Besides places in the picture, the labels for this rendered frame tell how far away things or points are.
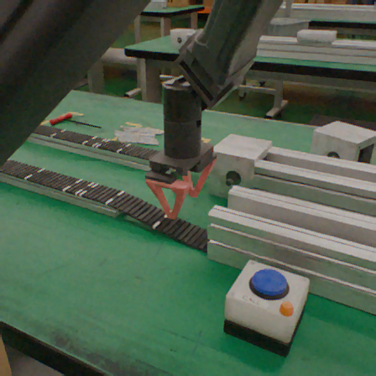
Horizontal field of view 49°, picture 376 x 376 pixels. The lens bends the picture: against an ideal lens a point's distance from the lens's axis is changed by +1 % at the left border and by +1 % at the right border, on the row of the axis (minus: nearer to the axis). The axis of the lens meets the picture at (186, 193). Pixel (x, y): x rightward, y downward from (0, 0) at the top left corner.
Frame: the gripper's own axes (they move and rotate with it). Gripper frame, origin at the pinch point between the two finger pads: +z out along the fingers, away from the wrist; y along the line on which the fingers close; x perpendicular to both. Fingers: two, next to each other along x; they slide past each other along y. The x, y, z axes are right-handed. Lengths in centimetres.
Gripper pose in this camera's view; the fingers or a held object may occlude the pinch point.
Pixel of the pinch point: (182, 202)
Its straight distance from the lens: 67.4
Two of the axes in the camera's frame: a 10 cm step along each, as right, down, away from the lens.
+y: 4.5, -4.3, 7.8
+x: -8.9, -2.2, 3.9
